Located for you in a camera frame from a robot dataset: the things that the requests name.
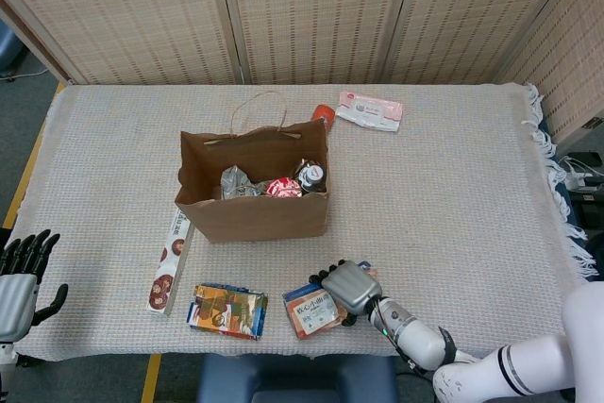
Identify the colourful snack packet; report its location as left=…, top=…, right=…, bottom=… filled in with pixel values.
left=187, top=282, right=269, bottom=342

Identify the orange red small object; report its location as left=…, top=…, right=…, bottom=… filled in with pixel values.
left=310, top=103, right=337, bottom=130

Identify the transparent water bottle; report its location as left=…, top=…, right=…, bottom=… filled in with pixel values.
left=295, top=161, right=327, bottom=194

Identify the orange biscuit package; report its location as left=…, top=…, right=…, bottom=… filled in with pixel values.
left=281, top=260, right=378, bottom=341

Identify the long white cookie box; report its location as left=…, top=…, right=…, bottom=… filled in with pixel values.
left=145, top=207, right=195, bottom=317

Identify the beige woven tablecloth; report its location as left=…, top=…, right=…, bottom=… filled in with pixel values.
left=2, top=81, right=598, bottom=360

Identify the silver crinkled snack bag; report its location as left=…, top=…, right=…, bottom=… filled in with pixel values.
left=221, top=164, right=265, bottom=199

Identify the brown paper bag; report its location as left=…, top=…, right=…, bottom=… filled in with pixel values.
left=173, top=90, right=332, bottom=244

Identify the pink white wipes pack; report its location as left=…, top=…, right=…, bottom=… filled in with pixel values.
left=336, top=90, right=405, bottom=132

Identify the bamboo folding screen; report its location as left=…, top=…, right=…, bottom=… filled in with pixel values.
left=0, top=0, right=604, bottom=144

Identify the white power strip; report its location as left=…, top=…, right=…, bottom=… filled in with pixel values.
left=563, top=152, right=604, bottom=194

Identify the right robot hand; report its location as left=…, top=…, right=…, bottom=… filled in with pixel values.
left=309, top=259, right=383, bottom=328

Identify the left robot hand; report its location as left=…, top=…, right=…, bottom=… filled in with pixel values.
left=0, top=228, right=70, bottom=343

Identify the blue padded stool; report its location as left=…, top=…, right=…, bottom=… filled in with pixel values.
left=196, top=353, right=400, bottom=403

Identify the red round snack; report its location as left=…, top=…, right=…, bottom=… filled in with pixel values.
left=264, top=176, right=303, bottom=199

